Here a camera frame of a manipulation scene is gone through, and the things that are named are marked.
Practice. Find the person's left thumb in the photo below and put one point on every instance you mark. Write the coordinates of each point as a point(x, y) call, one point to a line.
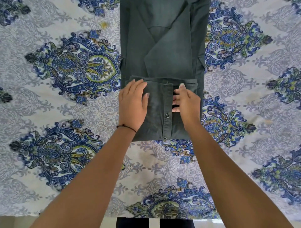
point(146, 99)

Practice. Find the person's right middle finger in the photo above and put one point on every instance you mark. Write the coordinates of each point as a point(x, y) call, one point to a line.
point(176, 102)

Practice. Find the person's right forearm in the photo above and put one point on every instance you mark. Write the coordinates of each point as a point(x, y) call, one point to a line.
point(225, 178)

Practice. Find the dark grey button shirt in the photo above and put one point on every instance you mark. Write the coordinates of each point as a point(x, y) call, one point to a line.
point(164, 47)

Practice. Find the person's left hand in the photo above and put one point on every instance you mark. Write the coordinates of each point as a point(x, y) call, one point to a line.
point(132, 108)

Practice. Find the person's right thumb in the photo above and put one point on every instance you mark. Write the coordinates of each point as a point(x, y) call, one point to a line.
point(182, 87)

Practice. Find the blue floral patterned bedsheet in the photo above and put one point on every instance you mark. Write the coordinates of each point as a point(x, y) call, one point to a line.
point(58, 98)

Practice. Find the person's right hand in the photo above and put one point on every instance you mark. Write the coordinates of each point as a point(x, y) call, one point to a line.
point(189, 107)

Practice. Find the person's left forearm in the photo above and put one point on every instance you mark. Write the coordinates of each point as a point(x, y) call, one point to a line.
point(94, 178)

